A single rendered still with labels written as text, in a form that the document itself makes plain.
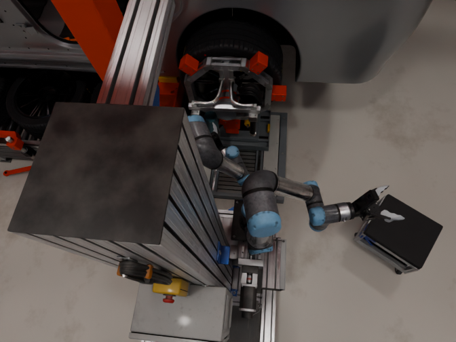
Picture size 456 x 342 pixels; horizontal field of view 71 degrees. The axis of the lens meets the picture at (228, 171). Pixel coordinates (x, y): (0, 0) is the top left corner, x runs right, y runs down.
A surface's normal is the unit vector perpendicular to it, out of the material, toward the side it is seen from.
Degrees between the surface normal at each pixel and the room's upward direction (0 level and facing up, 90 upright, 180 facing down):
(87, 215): 0
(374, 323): 0
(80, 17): 90
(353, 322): 0
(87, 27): 90
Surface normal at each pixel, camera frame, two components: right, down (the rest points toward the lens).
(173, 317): -0.07, -0.40
